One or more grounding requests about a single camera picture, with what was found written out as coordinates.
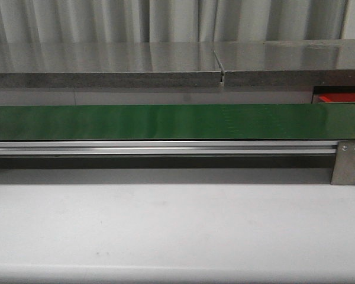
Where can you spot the grey pleated curtain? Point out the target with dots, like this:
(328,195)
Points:
(169,21)

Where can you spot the stainless steel counter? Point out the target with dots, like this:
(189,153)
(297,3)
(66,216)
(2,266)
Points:
(287,63)
(108,65)

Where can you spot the red plastic tray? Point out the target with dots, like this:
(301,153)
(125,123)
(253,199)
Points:
(337,97)

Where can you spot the right stainless steel counter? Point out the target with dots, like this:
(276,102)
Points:
(287,63)

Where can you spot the green conveyor belt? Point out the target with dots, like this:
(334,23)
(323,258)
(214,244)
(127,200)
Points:
(178,122)

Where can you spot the steel conveyor support bracket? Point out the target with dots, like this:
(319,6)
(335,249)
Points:
(344,167)

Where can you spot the aluminium conveyor side rail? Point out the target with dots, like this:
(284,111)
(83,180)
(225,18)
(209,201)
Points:
(174,147)

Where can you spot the left stainless steel counter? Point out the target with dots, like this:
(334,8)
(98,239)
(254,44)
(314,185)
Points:
(108,65)

